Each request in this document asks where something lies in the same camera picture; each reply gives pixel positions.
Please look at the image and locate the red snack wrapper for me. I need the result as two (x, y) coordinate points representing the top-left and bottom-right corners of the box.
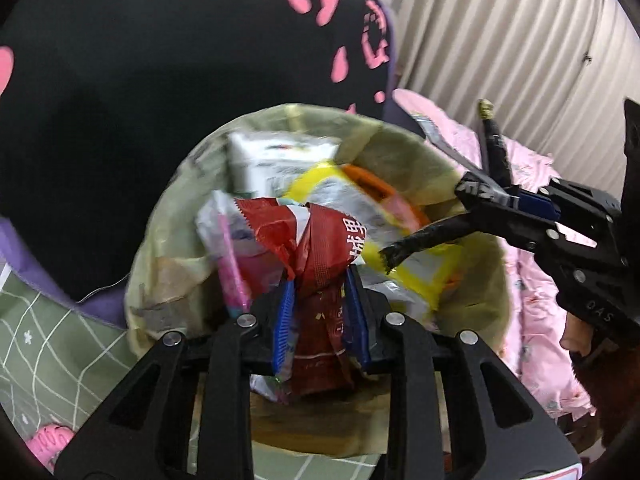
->
(236, 197), (367, 398)

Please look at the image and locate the green grid tablecloth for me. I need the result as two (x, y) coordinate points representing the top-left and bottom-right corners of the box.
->
(1, 264), (386, 479)

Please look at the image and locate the right hand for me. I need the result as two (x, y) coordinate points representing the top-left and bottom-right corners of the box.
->
(560, 313), (602, 362)

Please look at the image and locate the white striped curtain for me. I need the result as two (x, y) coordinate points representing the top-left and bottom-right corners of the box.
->
(384, 0), (639, 195)

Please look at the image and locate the blue white snack wrapper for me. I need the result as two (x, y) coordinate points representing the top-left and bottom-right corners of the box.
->
(195, 190), (284, 318)

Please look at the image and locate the pink floral bedsheet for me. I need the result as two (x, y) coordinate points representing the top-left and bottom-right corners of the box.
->
(394, 89), (596, 420)

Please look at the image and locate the yellow lined trash bin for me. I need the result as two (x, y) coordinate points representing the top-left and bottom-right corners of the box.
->
(125, 104), (511, 458)

